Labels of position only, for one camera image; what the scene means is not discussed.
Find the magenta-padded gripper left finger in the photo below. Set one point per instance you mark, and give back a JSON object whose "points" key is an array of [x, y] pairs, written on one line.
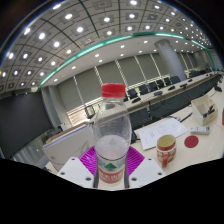
{"points": [[75, 170]]}

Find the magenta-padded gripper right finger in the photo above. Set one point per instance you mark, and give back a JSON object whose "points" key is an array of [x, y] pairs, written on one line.
{"points": [[148, 170]]}

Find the clear red-capped water bottle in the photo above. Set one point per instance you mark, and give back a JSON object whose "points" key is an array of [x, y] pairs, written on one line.
{"points": [[112, 133]]}

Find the white paper ream box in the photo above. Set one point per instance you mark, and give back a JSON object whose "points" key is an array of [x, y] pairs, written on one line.
{"points": [[66, 146]]}

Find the red floral ceramic mug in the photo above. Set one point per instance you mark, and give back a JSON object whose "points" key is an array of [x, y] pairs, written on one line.
{"points": [[166, 150]]}

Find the white printed paper sheet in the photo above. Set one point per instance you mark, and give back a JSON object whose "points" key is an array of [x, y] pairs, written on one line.
{"points": [[161, 130]]}

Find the flat round red coaster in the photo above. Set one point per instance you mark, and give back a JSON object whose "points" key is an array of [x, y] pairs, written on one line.
{"points": [[191, 141]]}

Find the small black monitor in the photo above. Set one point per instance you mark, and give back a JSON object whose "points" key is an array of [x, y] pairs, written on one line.
{"points": [[89, 112]]}

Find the white remote control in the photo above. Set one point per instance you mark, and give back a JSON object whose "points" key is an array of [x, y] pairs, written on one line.
{"points": [[200, 130]]}

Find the long curved conference desk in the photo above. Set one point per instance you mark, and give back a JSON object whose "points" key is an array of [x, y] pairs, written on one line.
{"points": [[166, 103]]}

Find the black clip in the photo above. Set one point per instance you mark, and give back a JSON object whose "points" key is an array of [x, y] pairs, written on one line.
{"points": [[209, 111]]}

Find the row of black office chairs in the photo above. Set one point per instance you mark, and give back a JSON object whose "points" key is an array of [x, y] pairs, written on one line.
{"points": [[160, 83]]}

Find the group of ceiling lights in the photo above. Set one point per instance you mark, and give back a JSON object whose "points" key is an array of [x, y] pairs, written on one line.
{"points": [[68, 16]]}

